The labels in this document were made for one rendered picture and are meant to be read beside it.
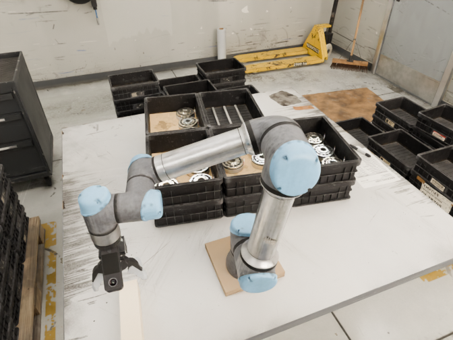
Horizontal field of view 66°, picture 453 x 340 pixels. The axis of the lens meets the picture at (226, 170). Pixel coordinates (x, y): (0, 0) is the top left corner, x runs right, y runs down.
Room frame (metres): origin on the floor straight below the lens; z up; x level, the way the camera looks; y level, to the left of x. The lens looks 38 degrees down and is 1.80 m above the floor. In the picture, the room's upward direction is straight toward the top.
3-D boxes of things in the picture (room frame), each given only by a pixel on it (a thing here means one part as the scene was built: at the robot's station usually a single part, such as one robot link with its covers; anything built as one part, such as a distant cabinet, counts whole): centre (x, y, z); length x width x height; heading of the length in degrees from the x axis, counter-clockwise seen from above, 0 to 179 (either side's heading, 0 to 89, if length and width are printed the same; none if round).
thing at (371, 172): (1.43, -0.72, 0.70); 0.33 x 0.23 x 0.01; 21
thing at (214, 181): (1.22, 0.20, 0.92); 0.40 x 0.30 x 0.02; 11
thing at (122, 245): (0.62, 0.32, 1.04); 0.09 x 0.08 x 0.12; 15
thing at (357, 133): (2.30, -1.06, 0.26); 0.40 x 0.30 x 0.23; 21
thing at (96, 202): (0.62, 0.32, 1.20); 0.09 x 0.08 x 0.11; 98
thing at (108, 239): (0.61, 0.32, 1.12); 0.08 x 0.08 x 0.05
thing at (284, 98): (2.22, -0.41, 0.71); 0.22 x 0.19 x 0.01; 21
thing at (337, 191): (1.34, -0.39, 0.76); 0.40 x 0.30 x 0.12; 11
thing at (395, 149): (1.92, -1.20, 0.31); 0.40 x 0.30 x 0.34; 21
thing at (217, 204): (1.22, 0.20, 0.76); 0.40 x 0.30 x 0.12; 11
